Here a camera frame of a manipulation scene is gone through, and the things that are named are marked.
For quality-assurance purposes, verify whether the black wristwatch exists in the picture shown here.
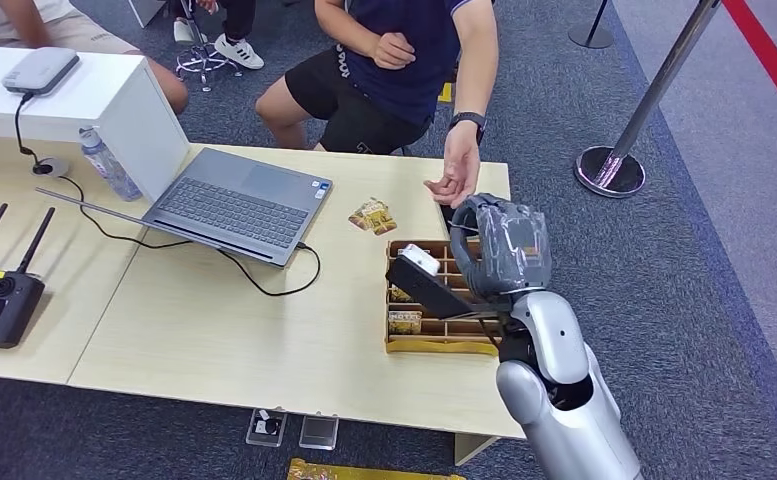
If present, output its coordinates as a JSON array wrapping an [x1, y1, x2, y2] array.
[[447, 111, 489, 144]]

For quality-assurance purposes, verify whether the black router cable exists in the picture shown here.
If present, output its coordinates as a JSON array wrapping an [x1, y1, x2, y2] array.
[[13, 91, 55, 176]]

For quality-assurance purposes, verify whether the chrome chair star base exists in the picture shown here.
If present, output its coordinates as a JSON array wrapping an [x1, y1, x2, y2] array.
[[174, 0, 244, 93]]

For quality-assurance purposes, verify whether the white desk riser box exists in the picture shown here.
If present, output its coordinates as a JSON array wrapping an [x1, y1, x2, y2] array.
[[0, 44, 193, 204]]

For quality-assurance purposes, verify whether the clear plastic water bottle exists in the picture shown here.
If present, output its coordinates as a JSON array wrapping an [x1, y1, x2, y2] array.
[[77, 126, 145, 204]]

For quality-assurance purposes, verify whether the red barrier belt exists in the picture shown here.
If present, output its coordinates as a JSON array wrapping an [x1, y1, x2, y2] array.
[[722, 0, 777, 141]]

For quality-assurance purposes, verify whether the clear plastic card case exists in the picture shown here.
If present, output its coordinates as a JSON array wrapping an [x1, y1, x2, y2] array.
[[244, 406, 291, 450], [297, 413, 341, 453]]

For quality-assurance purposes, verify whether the grey router box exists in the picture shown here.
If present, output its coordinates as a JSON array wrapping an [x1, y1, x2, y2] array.
[[0, 46, 82, 98]]

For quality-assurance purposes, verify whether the grey open laptop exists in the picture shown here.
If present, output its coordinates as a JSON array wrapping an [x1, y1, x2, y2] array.
[[34, 146, 335, 270]]

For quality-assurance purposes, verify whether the wooden compartment card box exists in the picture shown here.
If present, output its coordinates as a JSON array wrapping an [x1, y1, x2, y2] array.
[[383, 238, 505, 357]]

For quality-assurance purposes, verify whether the gold patterned flat pack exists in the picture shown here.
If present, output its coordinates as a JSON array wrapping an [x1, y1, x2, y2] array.
[[285, 457, 467, 480]]

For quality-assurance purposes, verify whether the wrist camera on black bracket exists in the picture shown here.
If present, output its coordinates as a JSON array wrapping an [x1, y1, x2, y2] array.
[[385, 243, 515, 322]]

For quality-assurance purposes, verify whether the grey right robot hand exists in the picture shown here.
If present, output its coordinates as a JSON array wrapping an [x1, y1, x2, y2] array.
[[449, 193, 553, 301]]

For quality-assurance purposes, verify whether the round desk cable grommet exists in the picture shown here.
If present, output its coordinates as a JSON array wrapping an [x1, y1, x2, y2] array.
[[31, 156, 72, 179]]

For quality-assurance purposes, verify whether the gold card with HOTEL print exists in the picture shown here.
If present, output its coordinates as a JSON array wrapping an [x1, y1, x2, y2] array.
[[387, 309, 425, 337]]

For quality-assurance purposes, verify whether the person's right hand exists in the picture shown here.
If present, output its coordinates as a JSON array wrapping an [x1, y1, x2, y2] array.
[[369, 31, 418, 72]]

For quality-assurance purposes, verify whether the person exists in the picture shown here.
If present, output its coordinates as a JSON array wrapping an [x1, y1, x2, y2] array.
[[171, 0, 266, 72], [255, 0, 501, 210], [0, 0, 191, 116]]

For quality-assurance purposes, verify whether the black laptop power cable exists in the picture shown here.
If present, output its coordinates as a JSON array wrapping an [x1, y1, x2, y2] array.
[[56, 173, 322, 299]]

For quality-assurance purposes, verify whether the person's left hand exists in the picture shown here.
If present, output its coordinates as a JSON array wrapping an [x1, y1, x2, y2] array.
[[424, 125, 483, 210]]

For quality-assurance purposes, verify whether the chrome stanchion post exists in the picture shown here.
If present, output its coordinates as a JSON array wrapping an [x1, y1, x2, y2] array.
[[573, 0, 723, 200]]

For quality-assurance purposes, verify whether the thin black sign stand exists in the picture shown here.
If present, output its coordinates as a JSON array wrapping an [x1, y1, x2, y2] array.
[[567, 0, 617, 51]]

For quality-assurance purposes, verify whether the pale wooden table leg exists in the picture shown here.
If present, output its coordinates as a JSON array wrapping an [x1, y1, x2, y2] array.
[[453, 433, 499, 468]]

